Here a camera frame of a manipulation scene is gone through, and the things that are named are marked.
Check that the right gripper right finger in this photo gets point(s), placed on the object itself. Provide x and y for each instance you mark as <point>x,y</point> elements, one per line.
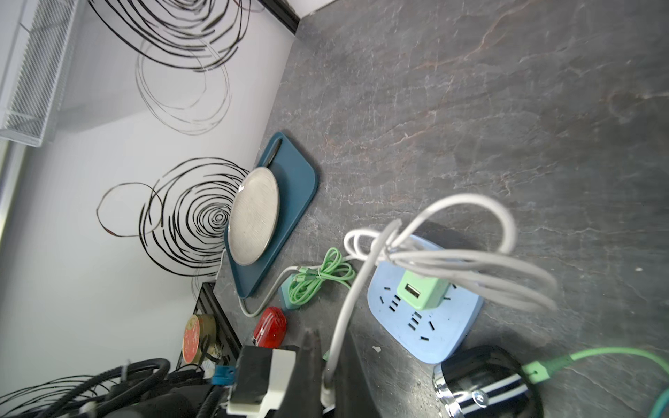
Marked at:
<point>353,398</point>

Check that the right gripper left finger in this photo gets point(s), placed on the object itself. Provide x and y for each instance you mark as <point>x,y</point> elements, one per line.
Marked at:
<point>302,398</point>

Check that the red shaver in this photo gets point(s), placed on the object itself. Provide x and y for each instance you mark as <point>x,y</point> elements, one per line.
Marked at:
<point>271,328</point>

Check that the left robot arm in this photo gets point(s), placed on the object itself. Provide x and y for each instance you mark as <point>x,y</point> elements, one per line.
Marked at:
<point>149,388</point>

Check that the blue power strip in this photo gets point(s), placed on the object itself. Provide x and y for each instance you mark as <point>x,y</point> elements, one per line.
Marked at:
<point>430,335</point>

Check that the red round tin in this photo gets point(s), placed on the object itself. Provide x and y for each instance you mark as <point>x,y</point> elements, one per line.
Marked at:
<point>199,335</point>

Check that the round grey plate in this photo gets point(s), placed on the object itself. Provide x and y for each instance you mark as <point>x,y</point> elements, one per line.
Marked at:
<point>254,216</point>

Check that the teal plastic tray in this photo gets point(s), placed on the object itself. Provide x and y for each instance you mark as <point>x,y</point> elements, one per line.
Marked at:
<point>297,185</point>

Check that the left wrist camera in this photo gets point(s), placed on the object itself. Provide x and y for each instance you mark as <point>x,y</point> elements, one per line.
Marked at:
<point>256,385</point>

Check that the white wire wall shelf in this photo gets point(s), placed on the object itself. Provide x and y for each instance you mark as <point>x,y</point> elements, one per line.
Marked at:
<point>37,43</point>

